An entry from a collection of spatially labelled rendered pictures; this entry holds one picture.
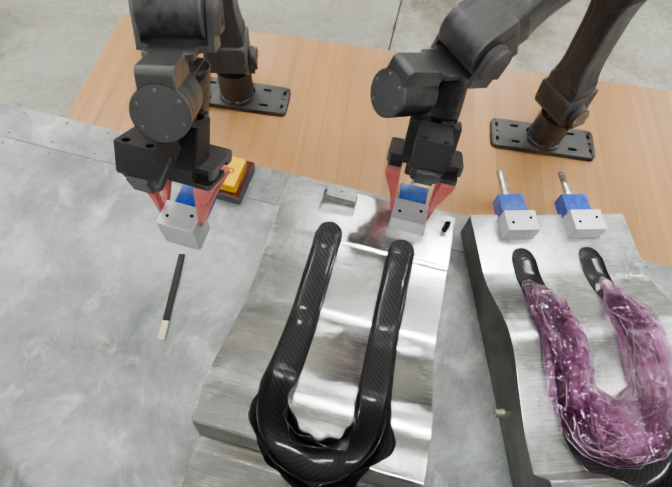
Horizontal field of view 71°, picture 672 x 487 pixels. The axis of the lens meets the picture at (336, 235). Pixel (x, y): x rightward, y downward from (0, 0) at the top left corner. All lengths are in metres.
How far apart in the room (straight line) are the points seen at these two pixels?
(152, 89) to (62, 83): 1.90
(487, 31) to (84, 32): 2.19
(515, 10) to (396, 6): 2.07
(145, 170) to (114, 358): 0.34
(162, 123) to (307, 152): 0.45
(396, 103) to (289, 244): 0.25
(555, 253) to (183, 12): 0.62
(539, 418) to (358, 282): 0.29
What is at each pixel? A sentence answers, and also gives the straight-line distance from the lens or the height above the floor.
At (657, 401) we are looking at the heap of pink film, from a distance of 0.76.
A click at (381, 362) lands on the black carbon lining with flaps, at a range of 0.62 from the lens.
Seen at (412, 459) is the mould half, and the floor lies 0.93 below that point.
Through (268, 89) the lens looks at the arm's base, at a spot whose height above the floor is 0.81.
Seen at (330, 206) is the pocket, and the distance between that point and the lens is 0.75.
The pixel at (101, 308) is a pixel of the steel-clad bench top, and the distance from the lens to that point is 0.80.
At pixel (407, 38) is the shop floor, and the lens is 2.48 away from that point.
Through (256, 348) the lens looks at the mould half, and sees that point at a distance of 0.60.
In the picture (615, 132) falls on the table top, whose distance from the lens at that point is 1.13.
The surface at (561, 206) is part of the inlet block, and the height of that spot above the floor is 0.86.
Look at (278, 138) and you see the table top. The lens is 0.92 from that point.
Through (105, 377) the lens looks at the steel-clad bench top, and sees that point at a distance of 0.76.
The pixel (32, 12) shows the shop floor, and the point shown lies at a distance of 2.78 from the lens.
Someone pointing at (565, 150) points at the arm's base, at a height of 0.81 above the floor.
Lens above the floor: 1.49
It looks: 60 degrees down
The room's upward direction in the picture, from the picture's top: 8 degrees clockwise
